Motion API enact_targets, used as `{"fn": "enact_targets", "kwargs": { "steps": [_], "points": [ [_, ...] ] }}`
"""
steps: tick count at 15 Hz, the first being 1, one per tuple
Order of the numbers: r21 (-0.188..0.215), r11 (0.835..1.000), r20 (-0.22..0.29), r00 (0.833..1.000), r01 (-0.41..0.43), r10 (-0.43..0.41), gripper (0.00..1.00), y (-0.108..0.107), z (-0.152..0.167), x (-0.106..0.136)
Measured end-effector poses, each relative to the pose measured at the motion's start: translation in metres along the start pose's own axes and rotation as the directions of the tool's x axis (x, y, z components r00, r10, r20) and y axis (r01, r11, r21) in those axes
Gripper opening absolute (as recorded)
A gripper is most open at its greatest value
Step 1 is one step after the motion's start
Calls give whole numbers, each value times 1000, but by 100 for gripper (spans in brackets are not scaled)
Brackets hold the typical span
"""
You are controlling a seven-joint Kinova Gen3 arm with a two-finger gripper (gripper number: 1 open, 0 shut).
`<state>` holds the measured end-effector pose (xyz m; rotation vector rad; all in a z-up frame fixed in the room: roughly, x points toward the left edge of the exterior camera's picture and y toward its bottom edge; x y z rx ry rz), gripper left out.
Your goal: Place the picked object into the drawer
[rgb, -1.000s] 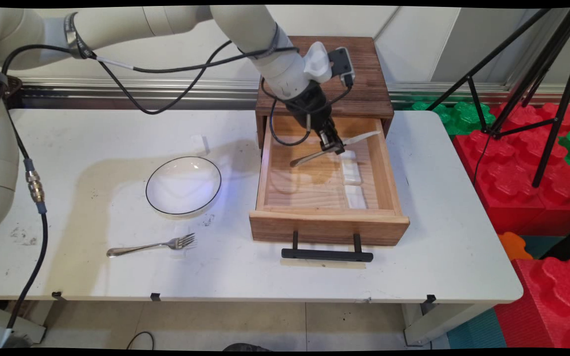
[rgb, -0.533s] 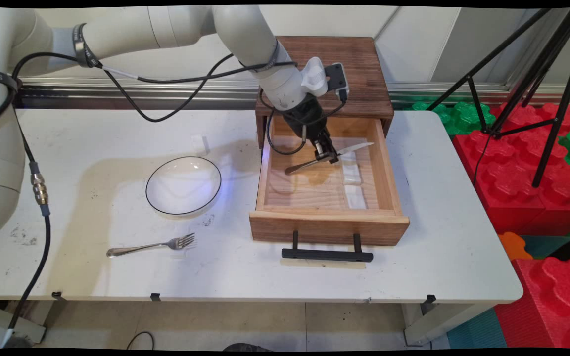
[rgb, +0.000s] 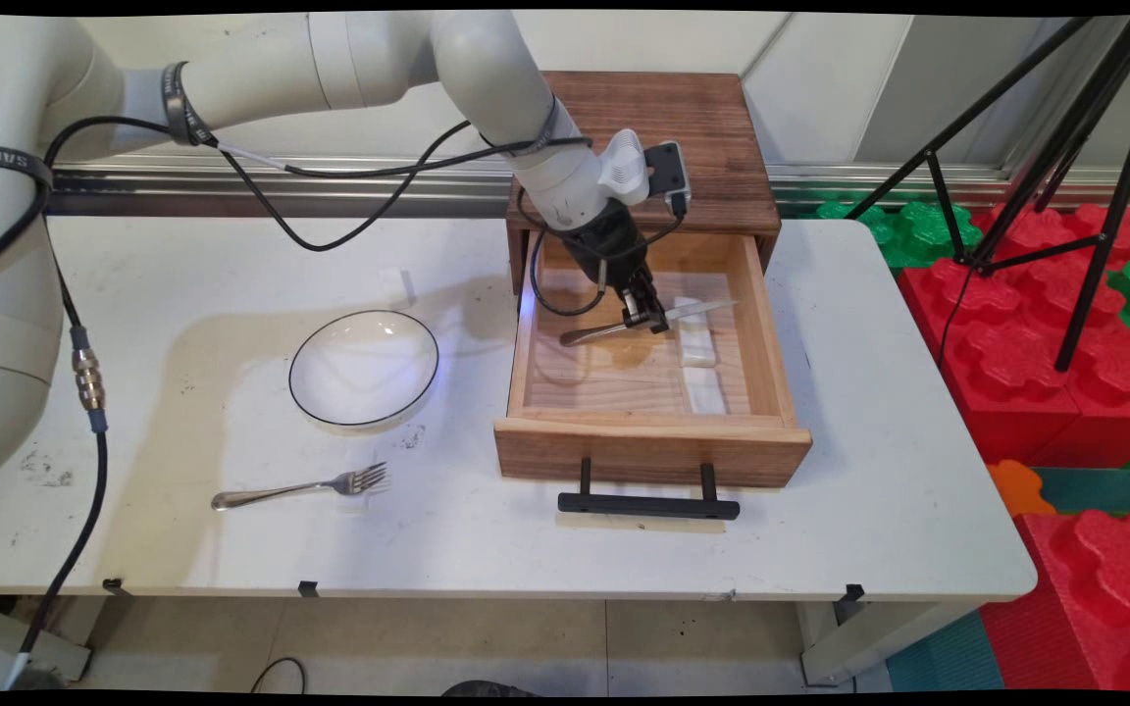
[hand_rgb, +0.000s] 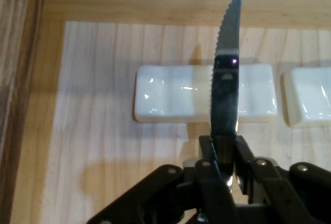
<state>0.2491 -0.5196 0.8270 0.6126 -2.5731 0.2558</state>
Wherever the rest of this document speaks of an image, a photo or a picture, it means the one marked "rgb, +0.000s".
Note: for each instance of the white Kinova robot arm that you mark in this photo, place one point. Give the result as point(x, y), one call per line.
point(261, 74)

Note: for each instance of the white table leg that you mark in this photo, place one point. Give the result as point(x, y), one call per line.
point(869, 637)

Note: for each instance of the small white foam block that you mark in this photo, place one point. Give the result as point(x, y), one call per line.
point(359, 500)
point(394, 284)

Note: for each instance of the aluminium wall rail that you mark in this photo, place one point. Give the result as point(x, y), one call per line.
point(379, 186)

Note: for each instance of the white plate with dark rim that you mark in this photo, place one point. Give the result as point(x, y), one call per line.
point(365, 368)

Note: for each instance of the serrated steel table knife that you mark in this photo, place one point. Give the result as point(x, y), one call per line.
point(702, 310)

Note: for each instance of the dark wooden cabinet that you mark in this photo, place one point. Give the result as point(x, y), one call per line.
point(722, 147)

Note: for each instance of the black table edge clip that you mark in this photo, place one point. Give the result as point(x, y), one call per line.
point(308, 588)
point(853, 592)
point(116, 586)

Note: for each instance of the light wooden drawer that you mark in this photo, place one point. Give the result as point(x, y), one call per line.
point(624, 451)

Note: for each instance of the long white cutlery rest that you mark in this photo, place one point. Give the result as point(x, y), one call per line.
point(697, 343)

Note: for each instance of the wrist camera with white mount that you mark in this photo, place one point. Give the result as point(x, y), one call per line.
point(665, 169)

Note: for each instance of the orange foam piece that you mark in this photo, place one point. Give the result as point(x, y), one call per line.
point(1016, 488)

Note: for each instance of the short white cutlery rest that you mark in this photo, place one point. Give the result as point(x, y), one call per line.
point(705, 390)

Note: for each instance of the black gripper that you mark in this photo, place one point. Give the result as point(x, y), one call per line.
point(609, 245)

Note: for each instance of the black tripod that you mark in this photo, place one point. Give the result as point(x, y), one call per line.
point(1100, 167)

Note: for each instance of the large red foam block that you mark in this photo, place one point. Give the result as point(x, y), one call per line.
point(1016, 373)

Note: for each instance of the steel dinner fork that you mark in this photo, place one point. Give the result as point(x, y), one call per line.
point(281, 490)

